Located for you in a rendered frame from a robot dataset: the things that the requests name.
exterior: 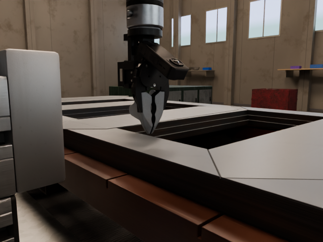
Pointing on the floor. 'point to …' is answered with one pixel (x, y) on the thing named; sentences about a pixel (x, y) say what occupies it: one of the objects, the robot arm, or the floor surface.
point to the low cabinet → (175, 93)
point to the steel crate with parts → (275, 99)
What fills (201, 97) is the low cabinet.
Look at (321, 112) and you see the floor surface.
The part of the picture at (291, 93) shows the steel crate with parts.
